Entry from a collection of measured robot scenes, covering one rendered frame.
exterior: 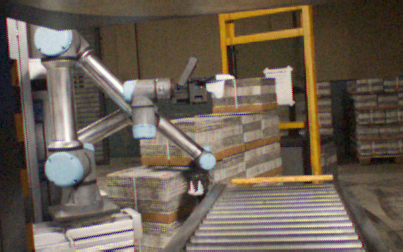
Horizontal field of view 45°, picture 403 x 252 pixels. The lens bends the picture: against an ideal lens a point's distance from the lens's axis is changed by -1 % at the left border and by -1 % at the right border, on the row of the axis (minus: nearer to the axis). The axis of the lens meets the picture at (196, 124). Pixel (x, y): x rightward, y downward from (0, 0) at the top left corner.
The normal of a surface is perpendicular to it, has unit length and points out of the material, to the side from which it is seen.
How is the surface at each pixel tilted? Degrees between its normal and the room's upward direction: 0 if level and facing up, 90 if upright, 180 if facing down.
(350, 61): 90
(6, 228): 90
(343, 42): 90
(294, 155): 90
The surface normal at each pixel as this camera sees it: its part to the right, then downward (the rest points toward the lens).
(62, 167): -0.02, 0.18
